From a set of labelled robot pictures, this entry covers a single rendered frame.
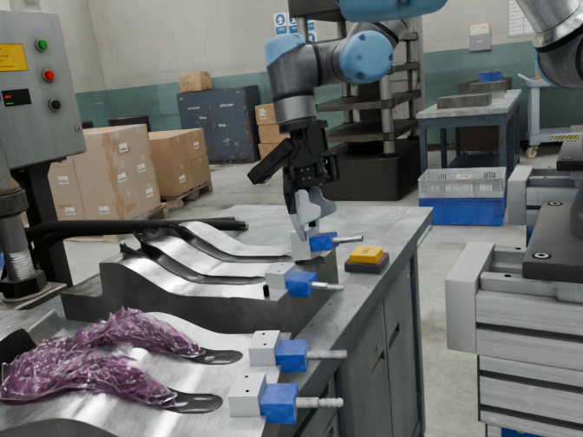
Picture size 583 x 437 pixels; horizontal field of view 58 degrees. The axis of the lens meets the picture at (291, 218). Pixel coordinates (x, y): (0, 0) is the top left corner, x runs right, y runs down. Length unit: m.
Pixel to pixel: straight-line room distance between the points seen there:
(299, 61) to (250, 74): 7.39
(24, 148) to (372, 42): 1.03
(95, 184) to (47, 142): 3.26
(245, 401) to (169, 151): 4.94
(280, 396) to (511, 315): 0.28
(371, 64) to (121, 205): 4.11
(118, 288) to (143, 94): 8.61
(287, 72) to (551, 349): 0.60
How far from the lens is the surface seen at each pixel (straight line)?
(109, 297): 1.07
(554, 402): 0.67
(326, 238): 0.95
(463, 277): 0.62
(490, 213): 4.10
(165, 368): 0.75
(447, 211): 4.12
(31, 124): 1.60
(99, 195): 4.87
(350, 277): 1.14
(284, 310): 0.87
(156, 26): 9.30
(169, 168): 5.54
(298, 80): 0.95
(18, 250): 1.41
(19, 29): 1.63
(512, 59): 7.26
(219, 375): 0.74
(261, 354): 0.74
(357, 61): 0.83
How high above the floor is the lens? 1.23
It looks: 15 degrees down
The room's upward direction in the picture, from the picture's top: 6 degrees counter-clockwise
